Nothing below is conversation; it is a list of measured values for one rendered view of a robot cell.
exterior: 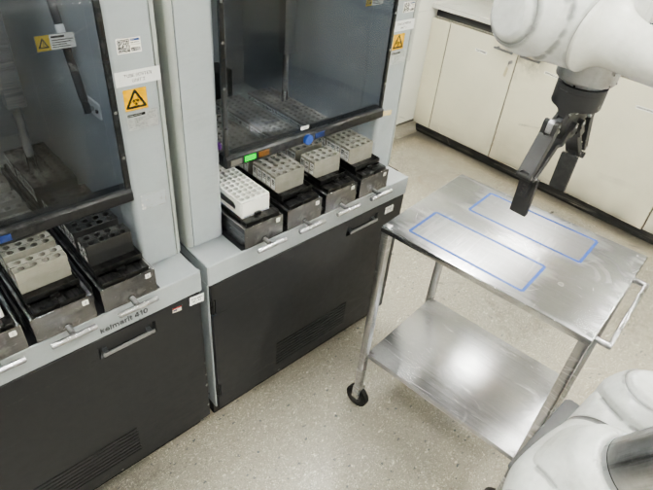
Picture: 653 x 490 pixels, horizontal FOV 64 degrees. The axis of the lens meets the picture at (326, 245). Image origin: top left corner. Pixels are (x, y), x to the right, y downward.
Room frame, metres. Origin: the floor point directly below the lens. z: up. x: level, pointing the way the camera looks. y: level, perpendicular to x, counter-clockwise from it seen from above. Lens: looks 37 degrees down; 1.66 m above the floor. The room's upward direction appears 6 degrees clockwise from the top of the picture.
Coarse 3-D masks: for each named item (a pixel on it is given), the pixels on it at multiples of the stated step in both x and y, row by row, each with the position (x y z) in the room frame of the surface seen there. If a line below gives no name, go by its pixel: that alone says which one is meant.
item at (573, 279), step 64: (448, 192) 1.43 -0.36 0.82; (384, 256) 1.20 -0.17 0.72; (448, 256) 1.11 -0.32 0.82; (512, 256) 1.14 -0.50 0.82; (576, 256) 1.17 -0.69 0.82; (640, 256) 1.20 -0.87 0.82; (448, 320) 1.42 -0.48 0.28; (576, 320) 0.91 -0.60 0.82; (448, 384) 1.12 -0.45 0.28; (512, 384) 1.15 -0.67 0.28; (512, 448) 0.91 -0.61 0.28
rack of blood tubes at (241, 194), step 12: (228, 180) 1.30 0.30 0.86; (240, 180) 1.31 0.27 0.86; (252, 180) 1.31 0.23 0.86; (228, 192) 1.23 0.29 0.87; (240, 192) 1.24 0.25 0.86; (252, 192) 1.25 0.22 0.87; (264, 192) 1.25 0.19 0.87; (228, 204) 1.23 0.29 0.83; (240, 204) 1.19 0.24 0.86; (252, 204) 1.21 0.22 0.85; (264, 204) 1.24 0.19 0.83; (240, 216) 1.19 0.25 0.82
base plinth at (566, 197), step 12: (432, 132) 3.60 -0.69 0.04; (456, 144) 3.45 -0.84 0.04; (480, 156) 3.31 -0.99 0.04; (504, 168) 3.17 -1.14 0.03; (552, 192) 2.93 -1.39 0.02; (564, 192) 2.88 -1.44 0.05; (576, 204) 2.82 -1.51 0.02; (588, 204) 2.77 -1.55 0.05; (600, 216) 2.71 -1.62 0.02; (612, 216) 2.67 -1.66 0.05; (624, 228) 2.61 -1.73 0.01; (636, 228) 2.57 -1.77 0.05; (648, 240) 2.51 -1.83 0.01
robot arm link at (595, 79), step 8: (560, 72) 0.80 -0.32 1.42; (568, 72) 0.79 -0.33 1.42; (576, 72) 0.78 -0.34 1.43; (584, 72) 0.77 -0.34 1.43; (592, 72) 0.77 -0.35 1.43; (600, 72) 0.77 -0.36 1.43; (608, 72) 0.77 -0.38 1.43; (568, 80) 0.78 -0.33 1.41; (576, 80) 0.78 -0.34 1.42; (584, 80) 0.77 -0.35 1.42; (592, 80) 0.77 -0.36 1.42; (600, 80) 0.77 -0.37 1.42; (608, 80) 0.77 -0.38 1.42; (616, 80) 0.79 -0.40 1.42; (584, 88) 0.78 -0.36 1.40; (592, 88) 0.78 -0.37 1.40; (600, 88) 0.77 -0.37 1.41
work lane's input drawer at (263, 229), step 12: (228, 216) 1.21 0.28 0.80; (252, 216) 1.20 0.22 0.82; (264, 216) 1.21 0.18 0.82; (276, 216) 1.23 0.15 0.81; (228, 228) 1.20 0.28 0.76; (240, 228) 1.16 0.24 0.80; (252, 228) 1.17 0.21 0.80; (264, 228) 1.20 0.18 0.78; (276, 228) 1.23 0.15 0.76; (240, 240) 1.16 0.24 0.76; (252, 240) 1.17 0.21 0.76; (264, 240) 1.18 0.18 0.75; (276, 240) 1.19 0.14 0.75
